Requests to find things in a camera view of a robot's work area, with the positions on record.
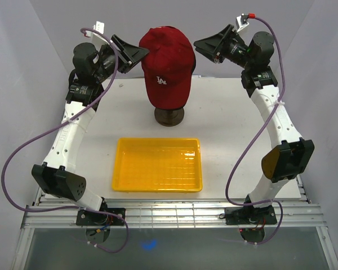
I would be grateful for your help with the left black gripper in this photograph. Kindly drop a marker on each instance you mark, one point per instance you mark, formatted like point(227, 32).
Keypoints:
point(130, 53)

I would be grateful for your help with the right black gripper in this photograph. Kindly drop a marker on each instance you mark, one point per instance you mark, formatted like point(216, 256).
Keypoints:
point(216, 46)

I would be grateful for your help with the black cap red trim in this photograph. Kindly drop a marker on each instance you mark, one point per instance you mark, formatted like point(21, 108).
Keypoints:
point(172, 90)

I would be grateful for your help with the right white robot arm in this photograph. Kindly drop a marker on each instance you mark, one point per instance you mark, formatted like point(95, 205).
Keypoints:
point(290, 152)

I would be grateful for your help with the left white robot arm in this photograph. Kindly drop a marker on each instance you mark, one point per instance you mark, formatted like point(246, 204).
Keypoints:
point(56, 175)

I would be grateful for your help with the dark wooden mannequin stand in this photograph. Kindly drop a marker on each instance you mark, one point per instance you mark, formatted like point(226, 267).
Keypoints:
point(169, 118)

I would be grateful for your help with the yellow plastic tray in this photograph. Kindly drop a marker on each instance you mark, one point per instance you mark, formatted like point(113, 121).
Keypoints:
point(157, 165)

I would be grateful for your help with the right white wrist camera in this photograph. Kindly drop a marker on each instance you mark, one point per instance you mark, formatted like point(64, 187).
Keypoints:
point(242, 21)

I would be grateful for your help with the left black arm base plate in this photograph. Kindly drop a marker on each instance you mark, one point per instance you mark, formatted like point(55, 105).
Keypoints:
point(87, 218)

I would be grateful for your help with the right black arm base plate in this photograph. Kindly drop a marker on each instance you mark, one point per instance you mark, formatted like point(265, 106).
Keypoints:
point(247, 215)

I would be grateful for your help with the aluminium frame rail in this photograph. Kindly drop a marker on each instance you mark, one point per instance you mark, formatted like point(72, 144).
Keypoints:
point(219, 113)

